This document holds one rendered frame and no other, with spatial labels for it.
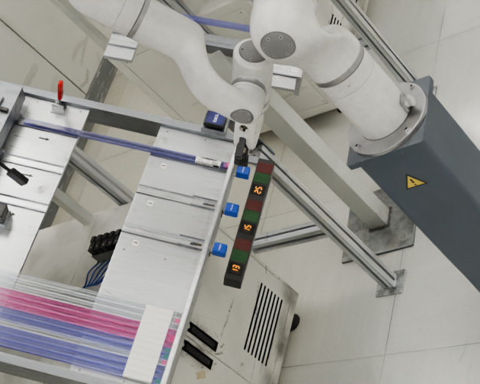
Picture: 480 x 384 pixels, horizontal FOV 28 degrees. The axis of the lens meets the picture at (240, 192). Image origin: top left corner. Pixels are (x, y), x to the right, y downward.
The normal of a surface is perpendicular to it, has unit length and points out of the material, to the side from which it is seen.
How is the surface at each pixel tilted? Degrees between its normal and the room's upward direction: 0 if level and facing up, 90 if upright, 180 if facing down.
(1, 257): 43
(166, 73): 90
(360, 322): 0
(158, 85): 90
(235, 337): 90
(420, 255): 0
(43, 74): 90
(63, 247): 0
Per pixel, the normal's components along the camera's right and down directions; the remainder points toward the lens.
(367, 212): -0.19, 0.78
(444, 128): 0.76, -0.26
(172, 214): 0.05, -0.56
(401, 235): -0.62, -0.57
